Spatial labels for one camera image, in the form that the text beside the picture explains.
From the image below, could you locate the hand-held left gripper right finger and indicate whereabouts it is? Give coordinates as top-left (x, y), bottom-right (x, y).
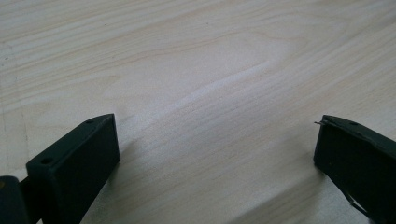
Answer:
top-left (313, 114), bottom-right (396, 224)

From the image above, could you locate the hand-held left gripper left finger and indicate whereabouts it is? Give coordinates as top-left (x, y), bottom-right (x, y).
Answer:
top-left (19, 113), bottom-right (121, 224)

